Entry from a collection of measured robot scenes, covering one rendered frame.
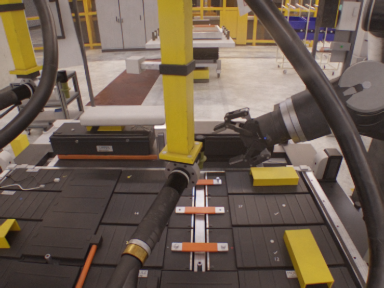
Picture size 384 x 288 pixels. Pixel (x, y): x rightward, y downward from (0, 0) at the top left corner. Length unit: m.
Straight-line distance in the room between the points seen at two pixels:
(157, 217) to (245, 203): 0.42
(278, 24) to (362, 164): 0.21
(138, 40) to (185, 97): 9.19
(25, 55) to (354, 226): 1.26
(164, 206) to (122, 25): 9.36
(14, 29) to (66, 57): 2.40
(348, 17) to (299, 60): 2.88
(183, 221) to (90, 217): 0.28
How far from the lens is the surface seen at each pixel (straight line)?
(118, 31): 9.84
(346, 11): 3.23
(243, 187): 0.93
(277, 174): 0.97
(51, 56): 0.60
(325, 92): 0.37
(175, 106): 0.54
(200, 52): 5.29
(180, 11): 0.50
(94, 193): 0.95
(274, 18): 0.39
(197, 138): 0.77
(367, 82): 0.57
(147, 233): 0.49
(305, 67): 0.37
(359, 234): 1.09
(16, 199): 1.07
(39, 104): 0.56
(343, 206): 1.17
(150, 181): 0.96
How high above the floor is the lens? 1.59
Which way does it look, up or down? 30 degrees down
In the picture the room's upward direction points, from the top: 1 degrees counter-clockwise
